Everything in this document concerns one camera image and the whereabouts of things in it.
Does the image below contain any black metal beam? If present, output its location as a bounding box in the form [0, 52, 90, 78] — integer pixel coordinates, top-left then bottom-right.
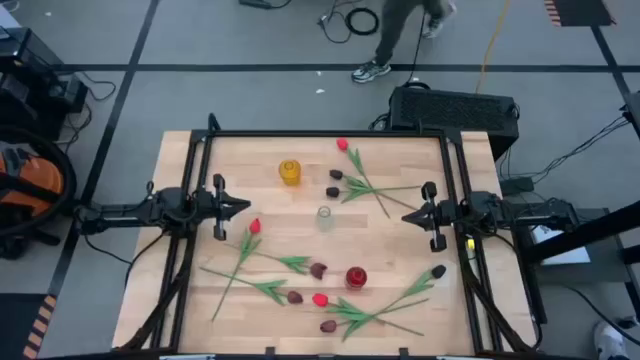
[522, 199, 640, 265]

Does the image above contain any yellow glass vase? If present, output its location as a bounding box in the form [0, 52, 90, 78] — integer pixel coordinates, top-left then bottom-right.
[278, 159, 303, 188]

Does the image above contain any hazard striped floor mat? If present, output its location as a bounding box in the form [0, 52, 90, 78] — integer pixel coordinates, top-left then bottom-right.
[543, 0, 617, 28]
[0, 293, 58, 360]

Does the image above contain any orange vacuum cleaner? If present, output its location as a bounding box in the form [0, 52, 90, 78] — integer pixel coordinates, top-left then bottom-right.
[0, 124, 79, 239]
[0, 142, 66, 219]

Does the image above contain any red artificial tulip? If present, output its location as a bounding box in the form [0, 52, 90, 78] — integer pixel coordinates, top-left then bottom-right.
[311, 292, 426, 338]
[210, 217, 263, 323]
[335, 137, 392, 220]

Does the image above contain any dark grey side stand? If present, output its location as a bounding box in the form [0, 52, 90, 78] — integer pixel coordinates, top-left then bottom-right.
[514, 207, 640, 321]

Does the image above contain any maroon artificial tulip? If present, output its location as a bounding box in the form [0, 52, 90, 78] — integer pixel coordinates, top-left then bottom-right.
[319, 298, 431, 335]
[198, 266, 305, 307]
[223, 242, 329, 281]

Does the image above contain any coiled black cable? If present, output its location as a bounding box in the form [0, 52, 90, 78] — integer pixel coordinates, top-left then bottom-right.
[344, 7, 380, 37]

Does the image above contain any white paper sign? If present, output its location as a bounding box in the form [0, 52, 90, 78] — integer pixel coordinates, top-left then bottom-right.
[530, 225, 592, 266]

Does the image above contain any black perforated computer tower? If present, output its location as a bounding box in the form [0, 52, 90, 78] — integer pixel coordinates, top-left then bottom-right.
[387, 84, 521, 161]

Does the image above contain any clear glass vase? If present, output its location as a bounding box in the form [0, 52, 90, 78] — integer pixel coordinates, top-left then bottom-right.
[315, 205, 335, 233]

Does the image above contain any black artificial tulip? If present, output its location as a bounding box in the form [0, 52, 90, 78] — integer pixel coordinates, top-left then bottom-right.
[325, 183, 422, 205]
[341, 264, 448, 344]
[328, 169, 419, 211]

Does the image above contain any long black floor cable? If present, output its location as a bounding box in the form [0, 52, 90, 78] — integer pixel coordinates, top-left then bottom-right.
[403, 12, 427, 90]

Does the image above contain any black equipment rack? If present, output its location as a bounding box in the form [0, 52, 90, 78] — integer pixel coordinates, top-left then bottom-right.
[0, 27, 90, 144]

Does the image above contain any black power adapter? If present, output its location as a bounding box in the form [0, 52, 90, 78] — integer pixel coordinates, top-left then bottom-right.
[499, 176, 536, 197]

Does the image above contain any red ribbed glass vase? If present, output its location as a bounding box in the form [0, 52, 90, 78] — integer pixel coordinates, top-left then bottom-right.
[344, 266, 369, 291]

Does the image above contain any thin black cable with plug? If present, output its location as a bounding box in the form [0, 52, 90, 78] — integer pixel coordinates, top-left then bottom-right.
[317, 0, 351, 45]

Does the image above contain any black cable bundle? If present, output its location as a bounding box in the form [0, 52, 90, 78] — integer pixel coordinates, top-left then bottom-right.
[497, 114, 632, 184]

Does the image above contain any person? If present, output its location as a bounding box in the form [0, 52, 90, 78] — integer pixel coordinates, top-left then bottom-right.
[350, 0, 458, 85]

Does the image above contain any person's foot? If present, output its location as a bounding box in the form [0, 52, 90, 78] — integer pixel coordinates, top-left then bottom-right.
[593, 321, 632, 360]

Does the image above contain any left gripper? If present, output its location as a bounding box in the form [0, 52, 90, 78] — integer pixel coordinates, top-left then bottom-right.
[197, 173, 252, 242]

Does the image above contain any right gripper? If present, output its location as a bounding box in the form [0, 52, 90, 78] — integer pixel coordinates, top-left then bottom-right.
[401, 180, 457, 254]

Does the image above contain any yellow floor cable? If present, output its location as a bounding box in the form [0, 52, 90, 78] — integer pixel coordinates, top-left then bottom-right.
[473, 0, 514, 95]

